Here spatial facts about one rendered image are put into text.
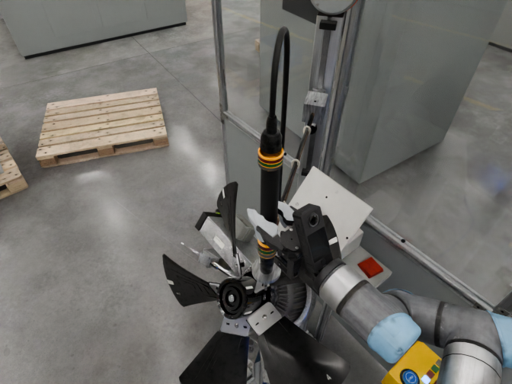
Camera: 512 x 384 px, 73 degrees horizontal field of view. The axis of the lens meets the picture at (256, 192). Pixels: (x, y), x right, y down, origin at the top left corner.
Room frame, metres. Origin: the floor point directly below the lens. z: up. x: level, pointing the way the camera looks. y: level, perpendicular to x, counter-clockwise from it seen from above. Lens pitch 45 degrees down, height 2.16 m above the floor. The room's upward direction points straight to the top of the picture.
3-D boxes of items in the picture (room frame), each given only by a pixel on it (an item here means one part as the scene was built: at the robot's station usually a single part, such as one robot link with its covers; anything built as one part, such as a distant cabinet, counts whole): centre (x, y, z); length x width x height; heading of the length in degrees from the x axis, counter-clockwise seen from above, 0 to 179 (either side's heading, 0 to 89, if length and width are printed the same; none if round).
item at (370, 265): (0.84, -0.50, 0.87); 0.08 x 0.08 x 0.02; 27
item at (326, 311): (0.89, -0.39, 0.42); 0.04 x 0.04 x 0.83; 38
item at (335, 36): (1.15, -0.23, 0.90); 0.08 x 0.06 x 1.80; 73
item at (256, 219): (0.44, -0.01, 1.62); 0.09 x 0.03 x 0.06; 49
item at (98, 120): (3.16, 1.61, 0.07); 1.20 x 1.00 x 0.15; 107
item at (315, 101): (1.06, -0.21, 1.53); 0.10 x 0.07 x 0.09; 163
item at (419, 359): (0.36, -0.48, 1.02); 0.16 x 0.10 x 0.11; 128
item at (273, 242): (0.40, -0.04, 1.64); 0.09 x 0.05 x 0.02; 49
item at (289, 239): (0.37, -0.10, 1.62); 0.12 x 0.08 x 0.09; 38
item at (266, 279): (0.47, -0.03, 1.48); 0.09 x 0.07 x 0.10; 163
